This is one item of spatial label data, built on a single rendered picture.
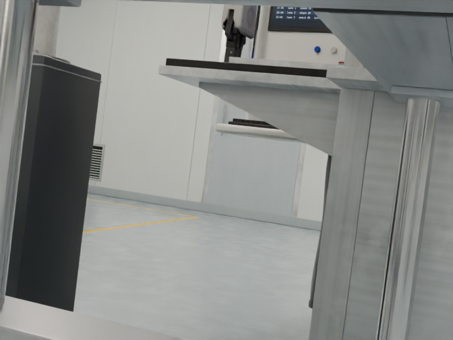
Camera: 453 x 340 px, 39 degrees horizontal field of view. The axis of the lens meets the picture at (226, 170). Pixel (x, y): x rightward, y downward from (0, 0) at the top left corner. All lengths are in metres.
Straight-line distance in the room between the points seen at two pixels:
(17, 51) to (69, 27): 7.85
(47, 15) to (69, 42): 6.91
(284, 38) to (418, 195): 1.46
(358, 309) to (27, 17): 0.87
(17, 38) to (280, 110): 0.87
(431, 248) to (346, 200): 0.18
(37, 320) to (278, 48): 1.92
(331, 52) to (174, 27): 5.49
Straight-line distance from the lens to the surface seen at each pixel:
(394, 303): 1.03
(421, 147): 1.02
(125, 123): 7.85
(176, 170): 7.50
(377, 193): 1.24
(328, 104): 1.37
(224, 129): 2.19
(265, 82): 1.32
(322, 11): 0.58
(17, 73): 0.60
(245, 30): 1.45
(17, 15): 0.60
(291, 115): 1.39
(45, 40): 1.50
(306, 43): 2.37
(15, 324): 0.58
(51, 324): 0.58
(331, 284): 1.27
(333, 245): 1.26
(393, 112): 1.25
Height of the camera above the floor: 0.71
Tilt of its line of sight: 2 degrees down
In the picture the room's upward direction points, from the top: 7 degrees clockwise
